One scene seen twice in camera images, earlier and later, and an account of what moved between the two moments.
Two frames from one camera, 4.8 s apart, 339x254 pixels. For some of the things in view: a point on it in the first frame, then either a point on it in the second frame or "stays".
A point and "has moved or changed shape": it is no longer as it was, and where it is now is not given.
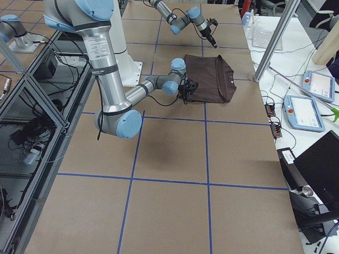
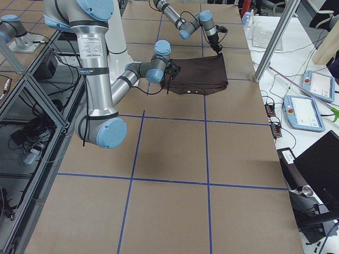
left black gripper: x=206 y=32 -> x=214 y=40
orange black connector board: x=276 y=127 stays
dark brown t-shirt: x=215 y=78 has moved or changed shape
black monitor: x=320 y=163 stays
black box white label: x=293 y=173 stays
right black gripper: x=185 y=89 -> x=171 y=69
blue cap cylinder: x=246 y=18 stays
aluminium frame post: x=285 y=19 stays
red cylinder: x=246 y=7 stays
